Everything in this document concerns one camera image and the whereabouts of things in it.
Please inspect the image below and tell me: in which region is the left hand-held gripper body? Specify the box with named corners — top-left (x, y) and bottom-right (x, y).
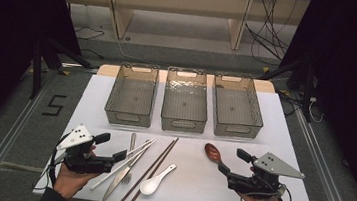
top-left (53, 121), bottom-right (119, 178)

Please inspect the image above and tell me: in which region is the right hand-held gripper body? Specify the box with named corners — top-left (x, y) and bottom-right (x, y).
top-left (225, 147), bottom-right (308, 201)

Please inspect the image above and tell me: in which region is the silver fork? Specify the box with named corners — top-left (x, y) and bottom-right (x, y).
top-left (120, 131), bottom-right (138, 186)

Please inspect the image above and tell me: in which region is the red-brown spoon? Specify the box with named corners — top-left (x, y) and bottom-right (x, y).
top-left (202, 142), bottom-right (230, 169)

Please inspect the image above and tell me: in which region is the silver table knife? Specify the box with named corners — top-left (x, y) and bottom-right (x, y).
top-left (102, 137), bottom-right (153, 201)

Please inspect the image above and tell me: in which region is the brown wooden chopstick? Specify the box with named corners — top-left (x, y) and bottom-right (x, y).
top-left (120, 134), bottom-right (176, 201)
top-left (130, 132), bottom-right (181, 201)

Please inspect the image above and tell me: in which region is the white ceramic spoon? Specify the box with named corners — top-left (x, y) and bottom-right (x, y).
top-left (138, 160), bottom-right (178, 200)

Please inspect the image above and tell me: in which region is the transparent grey plastic basket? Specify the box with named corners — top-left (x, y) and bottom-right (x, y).
top-left (158, 65), bottom-right (213, 136)
top-left (103, 60), bottom-right (161, 129)
top-left (207, 71), bottom-right (269, 141)

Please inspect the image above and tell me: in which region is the person's left hand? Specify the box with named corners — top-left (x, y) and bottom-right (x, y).
top-left (52, 163), bottom-right (103, 201)

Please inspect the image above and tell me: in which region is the white table cover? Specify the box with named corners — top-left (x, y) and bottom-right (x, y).
top-left (32, 68), bottom-right (331, 201)

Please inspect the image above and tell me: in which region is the black metal stand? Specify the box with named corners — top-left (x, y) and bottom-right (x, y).
top-left (254, 53), bottom-right (320, 124)
top-left (27, 36), bottom-right (97, 105)

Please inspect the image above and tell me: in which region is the dark curtain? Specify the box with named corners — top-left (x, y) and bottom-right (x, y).
top-left (265, 0), bottom-right (357, 201)
top-left (0, 0), bottom-right (88, 158)

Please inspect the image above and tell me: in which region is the light wooden desk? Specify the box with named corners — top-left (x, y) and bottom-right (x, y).
top-left (52, 0), bottom-right (312, 59)

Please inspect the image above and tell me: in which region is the left hand-held gripper cable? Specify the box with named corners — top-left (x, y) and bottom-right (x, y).
top-left (37, 130), bottom-right (76, 195)

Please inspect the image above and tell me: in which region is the long metal floor rail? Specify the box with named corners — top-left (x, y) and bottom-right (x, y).
top-left (0, 65), bottom-right (60, 201)
top-left (285, 107), bottom-right (357, 201)

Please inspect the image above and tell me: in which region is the short metal floor rail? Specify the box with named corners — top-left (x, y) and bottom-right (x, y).
top-left (59, 62), bottom-right (100, 75)

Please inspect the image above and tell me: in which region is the thin black floor cable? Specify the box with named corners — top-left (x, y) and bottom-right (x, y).
top-left (79, 47), bottom-right (105, 60)
top-left (73, 24), bottom-right (107, 42)

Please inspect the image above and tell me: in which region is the white plug with cable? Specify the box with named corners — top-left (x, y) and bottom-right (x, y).
top-left (307, 96), bottom-right (326, 124)

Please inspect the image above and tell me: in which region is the white floor cable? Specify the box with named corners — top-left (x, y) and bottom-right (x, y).
top-left (97, 21), bottom-right (149, 63)

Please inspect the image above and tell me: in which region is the bundle of black cables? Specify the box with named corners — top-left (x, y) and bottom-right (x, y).
top-left (240, 0), bottom-right (301, 69)

